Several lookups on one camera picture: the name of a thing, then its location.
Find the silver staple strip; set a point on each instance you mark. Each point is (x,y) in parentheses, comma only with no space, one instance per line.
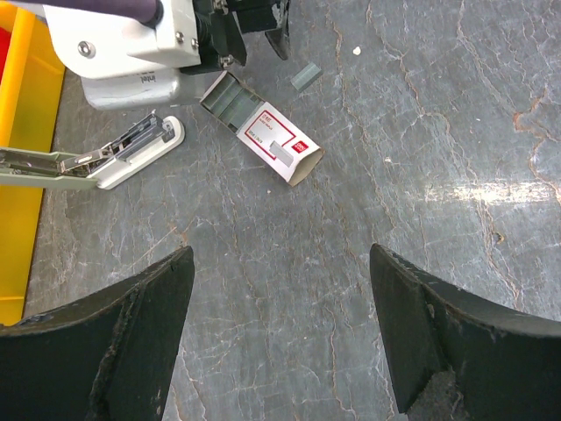
(304,78)

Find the yellow plastic tray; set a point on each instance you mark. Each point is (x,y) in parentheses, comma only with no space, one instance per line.
(31,82)

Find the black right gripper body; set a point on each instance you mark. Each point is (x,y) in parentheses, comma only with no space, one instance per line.
(221,25)

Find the green white stapler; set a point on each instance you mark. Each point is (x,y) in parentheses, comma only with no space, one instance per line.
(104,168)

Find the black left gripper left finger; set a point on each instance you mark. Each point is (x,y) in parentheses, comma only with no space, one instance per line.
(106,356)

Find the red white staple box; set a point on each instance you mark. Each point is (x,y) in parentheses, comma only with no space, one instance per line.
(260,126)

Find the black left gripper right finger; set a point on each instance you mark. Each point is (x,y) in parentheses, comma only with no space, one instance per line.
(506,363)

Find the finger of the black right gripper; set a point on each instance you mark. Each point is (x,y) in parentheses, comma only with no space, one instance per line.
(279,41)

